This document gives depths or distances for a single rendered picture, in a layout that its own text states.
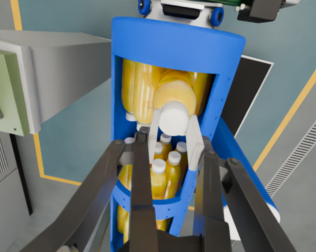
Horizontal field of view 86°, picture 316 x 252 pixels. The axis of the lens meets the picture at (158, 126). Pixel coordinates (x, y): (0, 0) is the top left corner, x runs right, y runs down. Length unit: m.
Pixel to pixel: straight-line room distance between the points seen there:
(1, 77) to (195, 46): 0.59
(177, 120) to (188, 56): 0.12
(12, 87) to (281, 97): 1.84
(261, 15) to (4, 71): 0.73
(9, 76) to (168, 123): 0.57
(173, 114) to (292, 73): 1.68
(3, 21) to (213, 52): 1.91
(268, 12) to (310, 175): 2.19
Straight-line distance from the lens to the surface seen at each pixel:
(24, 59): 0.71
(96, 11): 1.64
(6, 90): 0.72
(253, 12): 0.56
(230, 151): 1.07
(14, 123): 0.78
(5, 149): 2.44
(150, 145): 0.15
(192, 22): 0.60
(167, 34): 0.29
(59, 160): 2.43
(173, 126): 0.21
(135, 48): 0.31
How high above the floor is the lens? 1.52
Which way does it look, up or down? 62 degrees down
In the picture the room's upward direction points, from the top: 170 degrees counter-clockwise
